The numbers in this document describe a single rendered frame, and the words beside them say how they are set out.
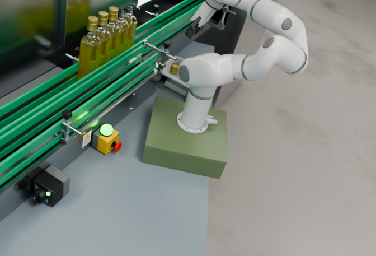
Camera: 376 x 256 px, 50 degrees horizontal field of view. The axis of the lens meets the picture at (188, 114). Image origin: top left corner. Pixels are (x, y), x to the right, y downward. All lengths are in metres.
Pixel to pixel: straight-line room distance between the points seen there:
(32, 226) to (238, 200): 1.48
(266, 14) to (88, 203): 0.83
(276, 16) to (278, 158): 1.76
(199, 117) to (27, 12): 0.69
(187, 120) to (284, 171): 1.42
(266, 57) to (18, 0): 0.78
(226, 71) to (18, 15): 0.68
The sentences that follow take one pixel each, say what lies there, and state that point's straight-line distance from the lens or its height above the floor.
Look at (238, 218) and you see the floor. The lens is 2.45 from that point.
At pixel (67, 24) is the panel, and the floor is 1.08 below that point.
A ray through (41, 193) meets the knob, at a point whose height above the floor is 0.81.
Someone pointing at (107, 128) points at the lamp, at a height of 0.85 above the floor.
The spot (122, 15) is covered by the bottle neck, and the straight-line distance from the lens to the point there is 1.60.
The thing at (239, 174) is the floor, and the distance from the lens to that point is 2.67.
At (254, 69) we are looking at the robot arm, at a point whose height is 1.25.
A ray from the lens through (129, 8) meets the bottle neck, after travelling 1.64.
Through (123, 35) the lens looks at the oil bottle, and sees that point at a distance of 1.62.
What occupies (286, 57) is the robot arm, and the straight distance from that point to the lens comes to 1.22.
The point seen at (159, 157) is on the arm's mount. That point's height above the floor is 0.80.
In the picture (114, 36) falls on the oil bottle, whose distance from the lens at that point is 1.57.
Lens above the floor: 1.87
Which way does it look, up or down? 39 degrees down
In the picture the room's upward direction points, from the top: 17 degrees clockwise
